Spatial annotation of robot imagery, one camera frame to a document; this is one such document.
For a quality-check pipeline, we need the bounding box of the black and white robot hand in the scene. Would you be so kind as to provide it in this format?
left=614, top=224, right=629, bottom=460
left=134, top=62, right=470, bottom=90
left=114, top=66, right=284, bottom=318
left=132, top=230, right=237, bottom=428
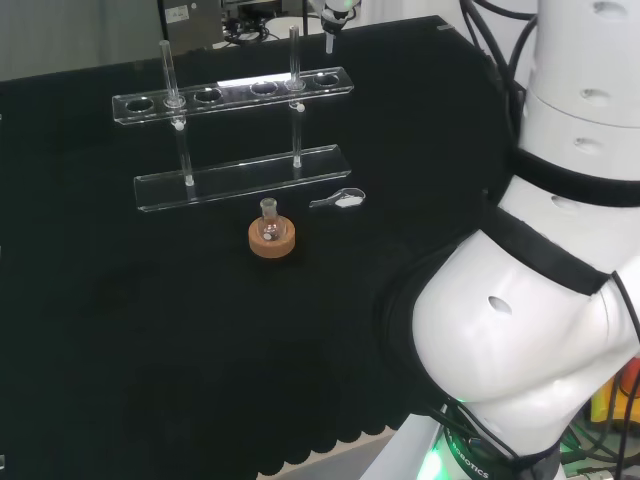
left=308, top=0, right=362, bottom=37

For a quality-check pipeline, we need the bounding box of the clear acrylic funnel stand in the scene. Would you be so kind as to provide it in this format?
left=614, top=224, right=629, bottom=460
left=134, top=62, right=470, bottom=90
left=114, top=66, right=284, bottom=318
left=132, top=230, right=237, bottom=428
left=110, top=24, right=355, bottom=214

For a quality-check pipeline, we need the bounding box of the clear weighing funnel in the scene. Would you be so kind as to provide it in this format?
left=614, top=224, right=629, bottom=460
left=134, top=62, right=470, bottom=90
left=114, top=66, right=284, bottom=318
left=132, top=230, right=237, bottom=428
left=308, top=187, right=366, bottom=210

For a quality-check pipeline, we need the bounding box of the small glass round-bottom flask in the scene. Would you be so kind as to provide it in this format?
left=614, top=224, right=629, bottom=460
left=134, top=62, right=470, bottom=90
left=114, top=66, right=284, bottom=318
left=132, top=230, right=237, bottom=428
left=257, top=197, right=287, bottom=242

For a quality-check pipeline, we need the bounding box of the grey metal box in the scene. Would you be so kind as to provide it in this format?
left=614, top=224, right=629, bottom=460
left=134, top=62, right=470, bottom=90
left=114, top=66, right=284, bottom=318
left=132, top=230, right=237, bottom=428
left=157, top=0, right=225, bottom=53

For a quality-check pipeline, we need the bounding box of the black bench cloth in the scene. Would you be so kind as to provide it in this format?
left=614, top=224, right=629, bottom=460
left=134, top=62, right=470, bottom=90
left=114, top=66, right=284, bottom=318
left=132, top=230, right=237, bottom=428
left=0, top=14, right=524, bottom=476

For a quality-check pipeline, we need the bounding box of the yellow stop button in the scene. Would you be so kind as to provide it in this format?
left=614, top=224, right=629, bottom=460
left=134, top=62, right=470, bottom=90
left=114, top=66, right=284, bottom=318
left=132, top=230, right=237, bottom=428
left=589, top=357, right=640, bottom=436

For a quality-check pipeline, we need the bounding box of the cork ring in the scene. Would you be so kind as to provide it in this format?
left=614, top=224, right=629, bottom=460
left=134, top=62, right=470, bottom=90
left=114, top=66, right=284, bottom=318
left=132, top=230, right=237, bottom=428
left=247, top=215, right=297, bottom=260

